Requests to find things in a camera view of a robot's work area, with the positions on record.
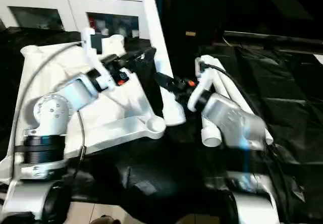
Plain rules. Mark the black plastic mat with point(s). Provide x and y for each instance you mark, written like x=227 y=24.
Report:
x=282 y=93

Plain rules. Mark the white plastic table top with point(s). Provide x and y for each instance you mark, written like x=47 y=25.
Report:
x=126 y=108

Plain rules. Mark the black bar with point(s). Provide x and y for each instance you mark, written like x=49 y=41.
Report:
x=272 y=35

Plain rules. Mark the small yellow tag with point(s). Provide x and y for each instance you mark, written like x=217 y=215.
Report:
x=190 y=33

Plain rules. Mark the white cabinet with glass doors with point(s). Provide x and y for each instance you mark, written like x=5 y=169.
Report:
x=50 y=7

